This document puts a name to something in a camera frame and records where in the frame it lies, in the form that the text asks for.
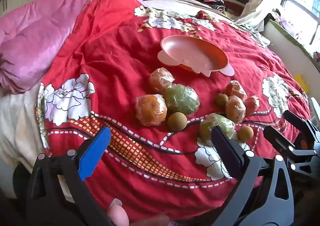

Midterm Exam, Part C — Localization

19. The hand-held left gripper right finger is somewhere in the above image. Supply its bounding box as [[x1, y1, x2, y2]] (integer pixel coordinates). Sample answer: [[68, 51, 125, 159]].
[[211, 125, 295, 226]]

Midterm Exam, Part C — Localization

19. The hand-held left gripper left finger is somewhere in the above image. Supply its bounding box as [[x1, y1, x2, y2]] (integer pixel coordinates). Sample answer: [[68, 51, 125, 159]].
[[26, 126, 118, 226]]

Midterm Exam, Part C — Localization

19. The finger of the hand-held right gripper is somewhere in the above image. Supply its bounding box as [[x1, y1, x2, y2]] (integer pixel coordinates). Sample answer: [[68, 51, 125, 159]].
[[263, 125, 318, 171], [283, 110, 313, 137]]

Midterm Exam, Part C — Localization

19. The brown longan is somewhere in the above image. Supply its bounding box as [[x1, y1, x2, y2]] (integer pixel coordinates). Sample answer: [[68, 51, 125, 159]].
[[215, 93, 229, 107], [237, 125, 254, 141], [167, 112, 187, 132]]

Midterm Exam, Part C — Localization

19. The plastic-wrapped green citrus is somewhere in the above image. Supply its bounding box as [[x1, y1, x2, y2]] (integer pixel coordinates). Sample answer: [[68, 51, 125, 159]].
[[164, 84, 200, 116], [199, 113, 236, 141]]

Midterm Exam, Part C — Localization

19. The small plastic-wrapped red-orange tangerine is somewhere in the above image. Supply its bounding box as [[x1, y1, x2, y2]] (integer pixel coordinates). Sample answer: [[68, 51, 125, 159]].
[[243, 95, 260, 116]]

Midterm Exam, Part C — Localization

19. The plastic-wrapped orange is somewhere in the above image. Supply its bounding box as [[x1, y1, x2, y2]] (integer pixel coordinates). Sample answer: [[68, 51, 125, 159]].
[[149, 67, 175, 94], [135, 94, 167, 126], [225, 80, 247, 100], [225, 95, 247, 124]]

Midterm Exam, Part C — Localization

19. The pink plastic bowl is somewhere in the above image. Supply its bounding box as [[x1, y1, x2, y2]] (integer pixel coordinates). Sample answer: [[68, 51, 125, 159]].
[[157, 35, 235, 78]]

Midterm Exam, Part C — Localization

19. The person's left hand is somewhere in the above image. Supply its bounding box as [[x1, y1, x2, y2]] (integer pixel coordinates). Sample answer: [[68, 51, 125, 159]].
[[107, 198, 171, 226]]

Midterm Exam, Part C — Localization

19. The white plastic object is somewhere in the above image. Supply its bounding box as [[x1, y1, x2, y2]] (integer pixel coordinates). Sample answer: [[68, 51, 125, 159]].
[[310, 97, 319, 126]]

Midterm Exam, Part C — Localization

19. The yellow flat object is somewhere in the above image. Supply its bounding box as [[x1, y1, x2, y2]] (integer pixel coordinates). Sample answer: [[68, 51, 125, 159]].
[[293, 74, 307, 91]]

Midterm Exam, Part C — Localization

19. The green-edged window ledge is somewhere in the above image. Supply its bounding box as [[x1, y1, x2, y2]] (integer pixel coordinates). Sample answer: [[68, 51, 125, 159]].
[[265, 18, 320, 66]]

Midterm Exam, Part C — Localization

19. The cream fleece blanket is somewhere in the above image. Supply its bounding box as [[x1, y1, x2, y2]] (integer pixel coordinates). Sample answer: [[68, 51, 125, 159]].
[[0, 83, 75, 204]]

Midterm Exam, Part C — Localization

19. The crumpled white grey cloth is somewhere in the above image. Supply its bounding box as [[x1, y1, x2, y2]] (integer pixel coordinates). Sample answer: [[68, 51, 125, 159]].
[[240, 22, 270, 46]]

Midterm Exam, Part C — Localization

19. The light purple garment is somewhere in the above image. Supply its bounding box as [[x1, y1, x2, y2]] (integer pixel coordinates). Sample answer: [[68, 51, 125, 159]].
[[272, 8, 295, 31]]

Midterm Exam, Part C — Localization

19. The red floral blanket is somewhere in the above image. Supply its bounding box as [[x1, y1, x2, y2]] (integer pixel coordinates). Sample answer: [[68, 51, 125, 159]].
[[35, 0, 312, 221]]

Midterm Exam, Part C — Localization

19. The pink quilt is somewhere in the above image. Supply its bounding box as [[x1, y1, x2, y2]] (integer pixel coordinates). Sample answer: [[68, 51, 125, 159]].
[[0, 0, 100, 94]]

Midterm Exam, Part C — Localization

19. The white bed sheet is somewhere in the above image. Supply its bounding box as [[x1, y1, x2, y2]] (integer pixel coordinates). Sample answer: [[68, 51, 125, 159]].
[[141, 0, 250, 29]]

